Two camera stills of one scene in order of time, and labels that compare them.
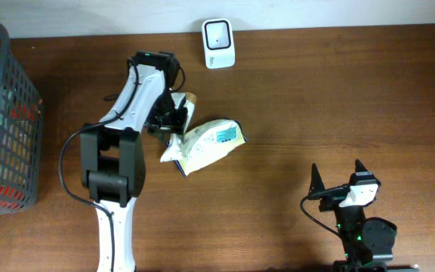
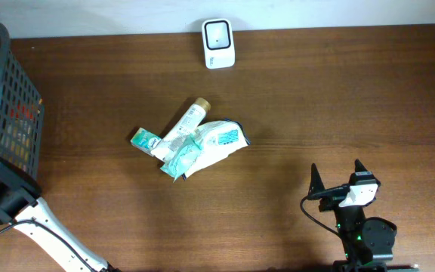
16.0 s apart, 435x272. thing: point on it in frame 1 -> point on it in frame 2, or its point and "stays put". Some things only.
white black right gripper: x=331 y=197 stays put
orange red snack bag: x=19 y=126 stays put
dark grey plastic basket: x=9 y=157 stays put
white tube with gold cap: x=187 y=100 -> x=186 y=124
